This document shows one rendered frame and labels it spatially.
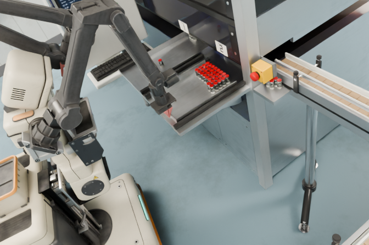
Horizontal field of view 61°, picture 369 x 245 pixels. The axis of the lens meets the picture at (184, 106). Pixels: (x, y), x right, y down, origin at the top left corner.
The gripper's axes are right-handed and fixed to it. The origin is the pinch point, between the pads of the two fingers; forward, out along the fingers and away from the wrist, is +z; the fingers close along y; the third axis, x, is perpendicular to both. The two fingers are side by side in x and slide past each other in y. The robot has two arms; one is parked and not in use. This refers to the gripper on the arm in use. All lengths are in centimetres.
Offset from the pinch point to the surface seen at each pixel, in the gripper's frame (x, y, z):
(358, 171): -41, 89, 91
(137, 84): 36.5, 0.3, 2.8
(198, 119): -10.0, 9.3, 2.4
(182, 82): 17.7, 18.4, 2.6
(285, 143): -13, 56, 59
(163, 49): 53, 27, 3
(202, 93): 2.6, 20.7, 2.5
